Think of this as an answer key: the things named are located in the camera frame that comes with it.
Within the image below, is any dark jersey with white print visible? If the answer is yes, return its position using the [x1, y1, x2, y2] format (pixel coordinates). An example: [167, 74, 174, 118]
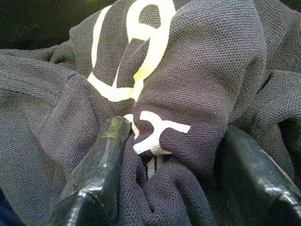
[0, 0, 301, 226]

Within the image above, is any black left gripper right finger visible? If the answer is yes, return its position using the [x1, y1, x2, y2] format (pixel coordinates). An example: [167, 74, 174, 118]
[217, 127, 301, 226]

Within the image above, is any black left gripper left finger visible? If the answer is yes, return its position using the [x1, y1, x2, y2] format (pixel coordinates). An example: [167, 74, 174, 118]
[46, 116, 132, 226]

